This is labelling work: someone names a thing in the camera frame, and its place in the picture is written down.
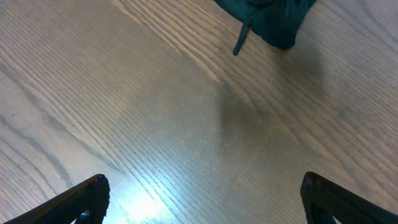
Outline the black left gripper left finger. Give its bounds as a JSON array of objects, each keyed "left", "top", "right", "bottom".
[{"left": 5, "top": 174, "right": 110, "bottom": 224}]

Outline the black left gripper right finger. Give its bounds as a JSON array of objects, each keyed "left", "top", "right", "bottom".
[{"left": 300, "top": 172, "right": 397, "bottom": 224}]

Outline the folded black shirt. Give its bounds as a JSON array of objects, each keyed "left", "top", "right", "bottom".
[{"left": 215, "top": 0, "right": 316, "bottom": 55}]

